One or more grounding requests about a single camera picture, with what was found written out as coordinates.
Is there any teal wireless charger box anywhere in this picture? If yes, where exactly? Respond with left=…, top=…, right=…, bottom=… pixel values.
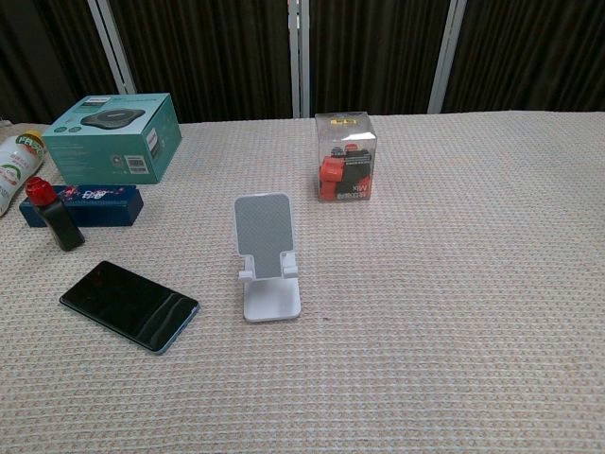
left=41, top=92, right=183, bottom=185

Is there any upright white frame post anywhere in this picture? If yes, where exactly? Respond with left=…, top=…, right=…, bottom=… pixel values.
left=286, top=0, right=311, bottom=118

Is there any beige woven tablecloth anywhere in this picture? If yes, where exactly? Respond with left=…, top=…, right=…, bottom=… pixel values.
left=0, top=110, right=605, bottom=454

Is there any dark blue rectangular box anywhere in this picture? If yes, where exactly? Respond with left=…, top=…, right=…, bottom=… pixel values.
left=18, top=183, right=145, bottom=230

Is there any white phone stand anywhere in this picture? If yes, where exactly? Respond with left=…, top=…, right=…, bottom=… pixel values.
left=233, top=192, right=303, bottom=324

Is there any white plastic drink bottle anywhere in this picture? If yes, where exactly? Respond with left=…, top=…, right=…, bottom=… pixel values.
left=0, top=130, right=47, bottom=218

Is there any black bottle with red cap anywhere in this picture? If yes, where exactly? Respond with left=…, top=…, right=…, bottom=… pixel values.
left=24, top=176, right=87, bottom=253

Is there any slanted white frame post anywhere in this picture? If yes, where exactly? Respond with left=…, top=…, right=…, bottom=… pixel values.
left=426, top=0, right=469, bottom=114
left=87, top=0, right=136, bottom=95

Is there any dark brown curtain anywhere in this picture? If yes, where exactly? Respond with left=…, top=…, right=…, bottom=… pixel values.
left=0, top=0, right=605, bottom=125

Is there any black smartphone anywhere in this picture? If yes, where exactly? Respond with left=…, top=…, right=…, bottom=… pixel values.
left=59, top=259, right=201, bottom=355

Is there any clear box with red-black gadget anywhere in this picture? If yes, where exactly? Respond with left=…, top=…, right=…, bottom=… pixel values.
left=314, top=111, right=379, bottom=204

